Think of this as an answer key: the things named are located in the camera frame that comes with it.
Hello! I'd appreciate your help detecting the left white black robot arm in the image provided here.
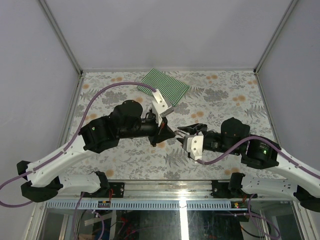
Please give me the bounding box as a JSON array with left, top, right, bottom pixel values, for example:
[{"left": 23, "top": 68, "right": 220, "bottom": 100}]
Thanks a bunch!
[{"left": 17, "top": 100, "right": 175, "bottom": 203}]

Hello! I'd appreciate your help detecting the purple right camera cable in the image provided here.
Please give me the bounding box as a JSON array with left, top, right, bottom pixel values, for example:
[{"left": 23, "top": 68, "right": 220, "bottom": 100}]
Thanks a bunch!
[{"left": 199, "top": 136, "right": 320, "bottom": 180}]

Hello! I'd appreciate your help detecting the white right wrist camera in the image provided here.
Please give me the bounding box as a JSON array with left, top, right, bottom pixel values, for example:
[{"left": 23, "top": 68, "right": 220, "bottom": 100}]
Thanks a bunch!
[{"left": 182, "top": 135, "right": 204, "bottom": 161}]

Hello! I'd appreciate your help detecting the white slotted cable duct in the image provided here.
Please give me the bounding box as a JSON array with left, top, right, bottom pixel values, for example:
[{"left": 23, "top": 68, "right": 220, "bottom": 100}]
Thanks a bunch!
[{"left": 46, "top": 199, "right": 247, "bottom": 211}]

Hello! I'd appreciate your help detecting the large silver keyring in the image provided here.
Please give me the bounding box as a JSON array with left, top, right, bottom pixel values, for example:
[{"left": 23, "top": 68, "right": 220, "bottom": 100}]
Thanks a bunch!
[{"left": 174, "top": 129, "right": 186, "bottom": 145}]

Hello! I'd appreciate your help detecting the aluminium mounting rail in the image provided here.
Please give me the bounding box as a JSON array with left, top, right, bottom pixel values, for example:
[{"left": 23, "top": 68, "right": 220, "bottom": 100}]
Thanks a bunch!
[{"left": 57, "top": 178, "right": 308, "bottom": 201}]

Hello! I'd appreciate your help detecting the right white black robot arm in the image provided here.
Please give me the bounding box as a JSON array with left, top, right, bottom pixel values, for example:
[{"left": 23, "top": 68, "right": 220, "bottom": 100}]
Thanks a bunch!
[{"left": 178, "top": 117, "right": 320, "bottom": 212}]

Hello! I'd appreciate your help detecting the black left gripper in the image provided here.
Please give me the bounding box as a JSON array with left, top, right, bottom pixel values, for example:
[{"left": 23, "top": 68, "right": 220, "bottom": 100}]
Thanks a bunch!
[{"left": 119, "top": 112, "right": 177, "bottom": 147}]

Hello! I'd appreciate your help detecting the floral patterned table mat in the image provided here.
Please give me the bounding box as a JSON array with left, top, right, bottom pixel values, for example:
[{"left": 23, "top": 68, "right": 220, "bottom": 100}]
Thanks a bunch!
[{"left": 67, "top": 70, "right": 279, "bottom": 180}]

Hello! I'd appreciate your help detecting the green white striped cloth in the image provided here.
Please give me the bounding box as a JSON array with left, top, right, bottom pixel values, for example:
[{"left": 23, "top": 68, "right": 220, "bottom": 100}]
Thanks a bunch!
[{"left": 141, "top": 68, "right": 191, "bottom": 107}]

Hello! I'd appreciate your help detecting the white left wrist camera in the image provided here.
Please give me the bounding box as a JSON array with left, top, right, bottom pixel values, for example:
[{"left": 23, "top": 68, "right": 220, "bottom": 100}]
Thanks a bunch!
[{"left": 151, "top": 89, "right": 174, "bottom": 127}]

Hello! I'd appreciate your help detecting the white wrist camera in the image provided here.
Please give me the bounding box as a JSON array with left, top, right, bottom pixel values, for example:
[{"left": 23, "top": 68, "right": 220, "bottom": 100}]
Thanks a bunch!
[
  {"left": 151, "top": 89, "right": 174, "bottom": 127},
  {"left": 182, "top": 135, "right": 204, "bottom": 161}
]

